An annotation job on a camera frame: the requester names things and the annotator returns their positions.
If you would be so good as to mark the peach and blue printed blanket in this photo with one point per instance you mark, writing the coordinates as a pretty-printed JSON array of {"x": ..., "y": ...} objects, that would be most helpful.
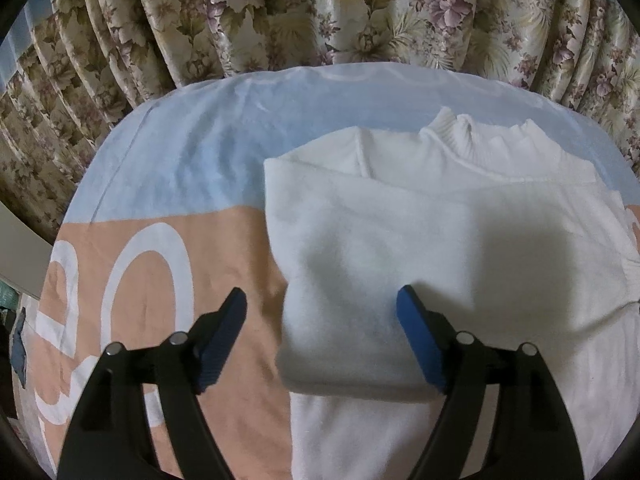
[{"x": 175, "y": 160}]

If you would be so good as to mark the floral curtain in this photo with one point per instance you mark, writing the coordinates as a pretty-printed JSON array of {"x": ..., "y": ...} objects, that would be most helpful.
[{"x": 325, "y": 10}]

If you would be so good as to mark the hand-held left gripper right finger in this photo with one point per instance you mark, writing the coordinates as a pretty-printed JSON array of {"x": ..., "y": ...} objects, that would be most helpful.
[{"x": 419, "y": 341}]

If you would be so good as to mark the white knit sweater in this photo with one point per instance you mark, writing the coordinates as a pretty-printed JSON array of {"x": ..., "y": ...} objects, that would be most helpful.
[{"x": 375, "y": 240}]

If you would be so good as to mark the blue fabric piece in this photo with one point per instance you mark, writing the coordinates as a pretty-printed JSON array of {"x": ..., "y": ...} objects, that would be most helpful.
[{"x": 20, "y": 347}]

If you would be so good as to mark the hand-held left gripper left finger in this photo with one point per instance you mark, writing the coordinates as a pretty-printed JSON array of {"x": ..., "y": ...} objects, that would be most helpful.
[{"x": 223, "y": 342}]

